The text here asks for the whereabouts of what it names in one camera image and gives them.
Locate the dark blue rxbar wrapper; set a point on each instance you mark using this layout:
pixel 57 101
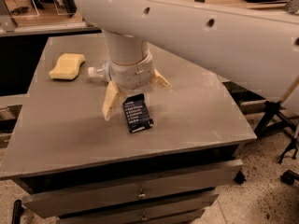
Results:
pixel 137 114

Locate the grey drawer cabinet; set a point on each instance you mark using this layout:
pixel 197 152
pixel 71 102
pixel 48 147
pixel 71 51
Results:
pixel 61 139

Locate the black cylinder on floor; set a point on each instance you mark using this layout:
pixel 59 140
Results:
pixel 17 212

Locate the clear plastic water bottle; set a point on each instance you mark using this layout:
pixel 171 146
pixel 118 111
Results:
pixel 101 71

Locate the grey drawer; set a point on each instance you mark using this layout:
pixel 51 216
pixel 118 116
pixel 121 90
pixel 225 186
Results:
pixel 171 210
pixel 136 188

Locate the yellow sponge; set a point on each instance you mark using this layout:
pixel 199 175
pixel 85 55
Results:
pixel 67 66

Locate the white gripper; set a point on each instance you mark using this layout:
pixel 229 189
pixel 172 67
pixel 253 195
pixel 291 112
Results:
pixel 133 74

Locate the upper grey drawer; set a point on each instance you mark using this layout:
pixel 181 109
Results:
pixel 136 188

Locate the lower grey drawer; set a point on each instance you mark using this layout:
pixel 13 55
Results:
pixel 171 210

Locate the black caster wheel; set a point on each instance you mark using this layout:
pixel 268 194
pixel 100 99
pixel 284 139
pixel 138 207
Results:
pixel 240 178

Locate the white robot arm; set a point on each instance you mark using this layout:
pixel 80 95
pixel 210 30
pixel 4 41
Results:
pixel 257 50

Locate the black tripod stand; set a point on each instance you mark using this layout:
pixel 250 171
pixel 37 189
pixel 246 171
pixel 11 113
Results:
pixel 264 129

